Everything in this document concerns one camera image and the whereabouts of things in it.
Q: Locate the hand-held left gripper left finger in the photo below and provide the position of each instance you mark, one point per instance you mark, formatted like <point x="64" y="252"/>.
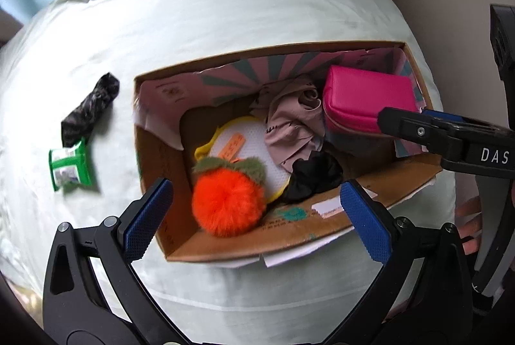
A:
<point x="149" y="224"/>

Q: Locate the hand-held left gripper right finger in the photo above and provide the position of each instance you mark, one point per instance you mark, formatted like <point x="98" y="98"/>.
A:
<point x="366" y="224"/>

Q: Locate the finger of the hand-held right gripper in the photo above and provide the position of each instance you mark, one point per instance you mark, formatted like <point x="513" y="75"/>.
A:
<point x="418" y="130"/>
<point x="444" y="115"/>

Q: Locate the pink zip pouch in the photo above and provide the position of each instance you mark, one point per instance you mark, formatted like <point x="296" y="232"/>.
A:
<point x="362" y="95"/>

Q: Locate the black scrunchie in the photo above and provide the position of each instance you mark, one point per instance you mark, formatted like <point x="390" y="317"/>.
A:
<point x="314" y="176"/>

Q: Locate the orange fluffy pompom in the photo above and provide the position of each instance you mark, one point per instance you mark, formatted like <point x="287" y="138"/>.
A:
<point x="225" y="204"/>

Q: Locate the patterned cardboard box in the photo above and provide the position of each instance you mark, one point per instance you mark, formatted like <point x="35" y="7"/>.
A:
<point x="281" y="236"/>

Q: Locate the mauve cloth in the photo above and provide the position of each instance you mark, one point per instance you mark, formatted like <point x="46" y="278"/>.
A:
<point x="289" y="123"/>

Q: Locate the person's right hand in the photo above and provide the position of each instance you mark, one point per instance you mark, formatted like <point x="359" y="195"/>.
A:
<point x="466" y="226"/>

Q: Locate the green tissue packet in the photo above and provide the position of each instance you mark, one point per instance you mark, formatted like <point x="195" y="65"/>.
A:
<point x="66" y="166"/>

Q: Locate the dark patterned cloth roll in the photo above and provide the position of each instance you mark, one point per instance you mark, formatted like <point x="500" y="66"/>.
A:
<point x="90" y="107"/>

